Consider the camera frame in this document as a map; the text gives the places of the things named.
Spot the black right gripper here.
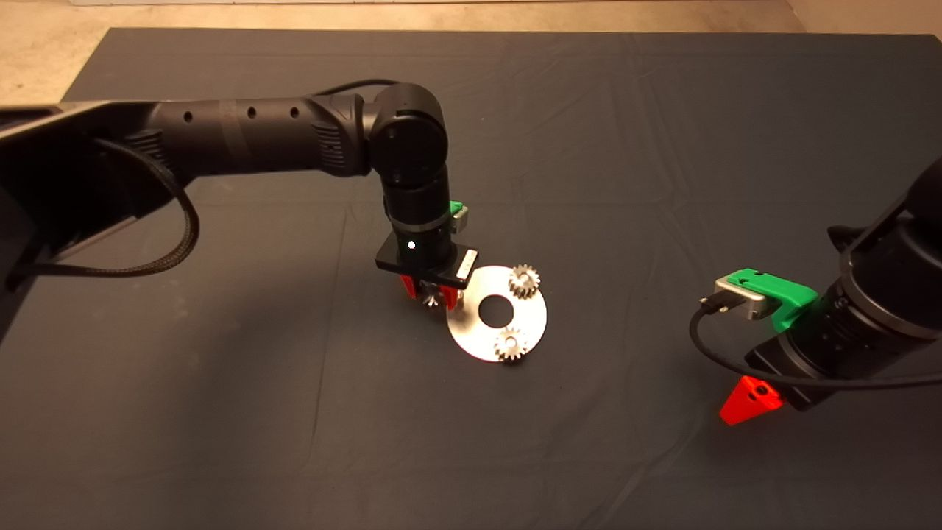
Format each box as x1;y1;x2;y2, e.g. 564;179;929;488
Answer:
719;331;849;427

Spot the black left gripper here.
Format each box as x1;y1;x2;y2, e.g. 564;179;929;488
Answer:
375;219;481;311

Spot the white round pegged plate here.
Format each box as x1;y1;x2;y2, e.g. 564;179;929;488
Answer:
446;265;548;363

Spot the dark grey table cloth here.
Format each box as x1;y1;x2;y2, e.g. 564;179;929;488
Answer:
0;28;942;530

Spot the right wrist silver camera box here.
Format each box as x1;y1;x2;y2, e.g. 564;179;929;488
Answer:
715;274;773;323

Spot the right wrist green camera mount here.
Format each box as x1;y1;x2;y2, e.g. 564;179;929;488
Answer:
736;269;820;333

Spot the thin black cable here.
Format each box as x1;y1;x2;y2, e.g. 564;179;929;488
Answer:
312;78;403;97

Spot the thick braided black cable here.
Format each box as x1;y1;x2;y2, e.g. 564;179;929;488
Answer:
6;136;202;289

